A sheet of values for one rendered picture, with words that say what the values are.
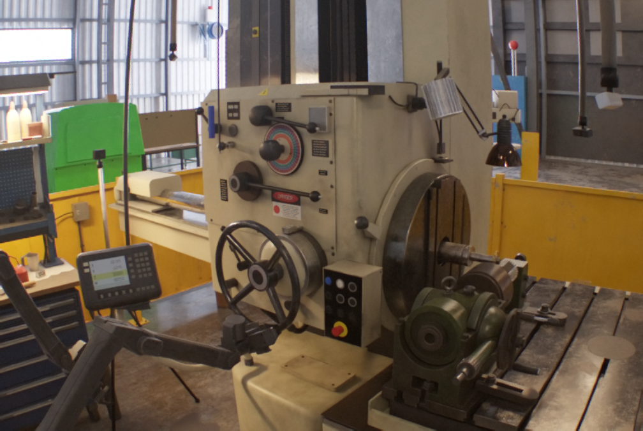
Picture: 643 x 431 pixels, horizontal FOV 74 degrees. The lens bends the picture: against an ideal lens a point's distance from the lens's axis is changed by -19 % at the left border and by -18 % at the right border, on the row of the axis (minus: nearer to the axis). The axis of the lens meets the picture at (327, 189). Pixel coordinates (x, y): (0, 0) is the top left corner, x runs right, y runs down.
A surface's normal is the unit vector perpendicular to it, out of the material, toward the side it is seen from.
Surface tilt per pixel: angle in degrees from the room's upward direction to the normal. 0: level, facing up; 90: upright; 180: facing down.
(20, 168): 90
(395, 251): 77
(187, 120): 90
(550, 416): 0
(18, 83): 58
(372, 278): 90
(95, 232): 90
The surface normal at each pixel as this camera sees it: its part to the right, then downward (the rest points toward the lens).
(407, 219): -0.51, -0.44
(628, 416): -0.02, -0.98
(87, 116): 0.77, 0.00
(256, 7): -0.62, 0.15
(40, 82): 0.62, -0.43
